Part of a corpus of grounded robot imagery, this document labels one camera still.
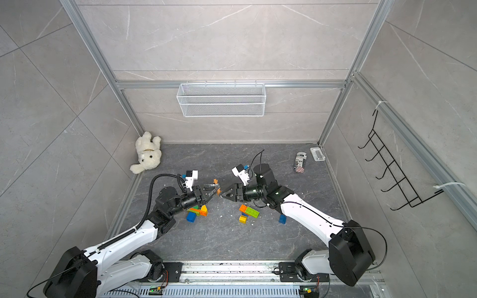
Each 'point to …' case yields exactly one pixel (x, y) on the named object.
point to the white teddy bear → (149, 154)
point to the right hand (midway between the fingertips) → (225, 197)
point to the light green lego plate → (252, 212)
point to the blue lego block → (191, 216)
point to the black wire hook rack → (393, 169)
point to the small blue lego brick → (282, 218)
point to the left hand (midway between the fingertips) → (220, 187)
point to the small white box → (317, 154)
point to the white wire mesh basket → (221, 100)
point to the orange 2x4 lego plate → (202, 213)
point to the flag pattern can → (300, 162)
